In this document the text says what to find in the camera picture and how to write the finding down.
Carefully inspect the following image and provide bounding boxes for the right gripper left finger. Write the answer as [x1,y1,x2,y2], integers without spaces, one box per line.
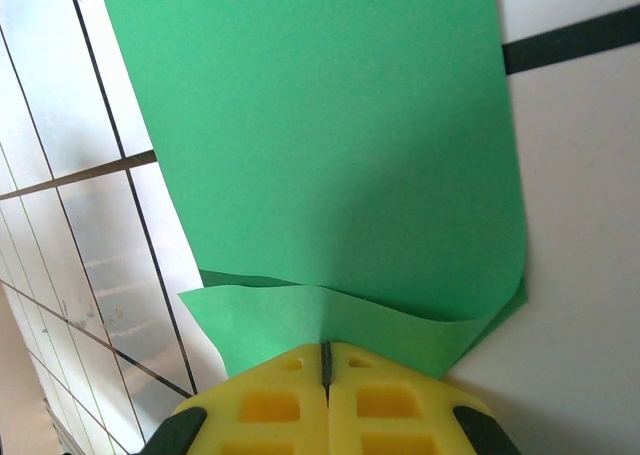
[144,341,329,455]

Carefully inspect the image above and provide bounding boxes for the green paper sheet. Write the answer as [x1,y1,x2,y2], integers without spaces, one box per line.
[94,0,530,382]

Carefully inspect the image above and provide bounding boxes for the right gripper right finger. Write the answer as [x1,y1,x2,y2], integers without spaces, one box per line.
[326,341,517,455]

